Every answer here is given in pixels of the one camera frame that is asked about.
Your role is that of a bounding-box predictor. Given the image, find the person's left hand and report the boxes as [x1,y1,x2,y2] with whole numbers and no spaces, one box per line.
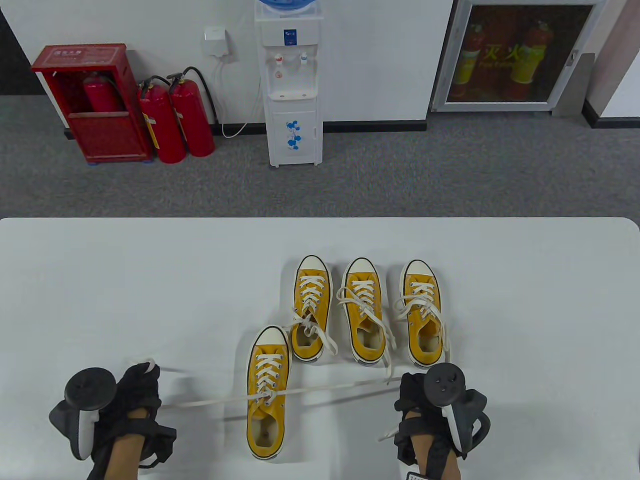
[91,364,162,458]

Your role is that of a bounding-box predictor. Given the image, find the white wall box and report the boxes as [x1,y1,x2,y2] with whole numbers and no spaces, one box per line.
[203,27,232,57]

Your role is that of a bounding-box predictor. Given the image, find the black door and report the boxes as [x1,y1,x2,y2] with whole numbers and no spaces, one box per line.
[0,9,46,97]

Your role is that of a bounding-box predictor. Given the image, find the person's right hand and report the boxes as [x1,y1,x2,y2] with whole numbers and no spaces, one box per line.
[394,371,451,431]

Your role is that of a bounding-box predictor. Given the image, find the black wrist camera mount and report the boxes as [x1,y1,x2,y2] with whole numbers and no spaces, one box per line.
[394,417,463,480]
[87,419,178,480]

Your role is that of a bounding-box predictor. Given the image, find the blue water bottle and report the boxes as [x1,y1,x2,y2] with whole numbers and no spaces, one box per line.
[257,0,316,15]

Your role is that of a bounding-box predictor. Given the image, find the red fire extinguisher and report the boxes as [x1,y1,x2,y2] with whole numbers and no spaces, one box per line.
[136,76,187,165]
[166,66,219,158]
[82,71,123,113]

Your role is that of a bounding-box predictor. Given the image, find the red extinguisher cabinet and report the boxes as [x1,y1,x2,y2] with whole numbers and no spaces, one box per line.
[31,43,153,165]

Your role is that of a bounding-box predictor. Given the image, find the white water dispenser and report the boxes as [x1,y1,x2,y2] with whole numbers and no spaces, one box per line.
[254,7,325,168]

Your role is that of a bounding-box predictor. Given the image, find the white power cable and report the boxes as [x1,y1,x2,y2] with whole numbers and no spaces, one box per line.
[214,55,263,139]

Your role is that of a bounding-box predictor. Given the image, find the person's right forearm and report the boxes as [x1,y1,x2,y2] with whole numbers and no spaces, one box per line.
[405,409,462,480]

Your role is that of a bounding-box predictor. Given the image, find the black hand controller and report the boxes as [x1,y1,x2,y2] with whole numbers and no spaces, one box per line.
[49,368,119,461]
[424,363,492,456]

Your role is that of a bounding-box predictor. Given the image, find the glass fire hydrant cabinet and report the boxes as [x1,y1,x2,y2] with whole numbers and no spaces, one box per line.
[430,0,608,113]

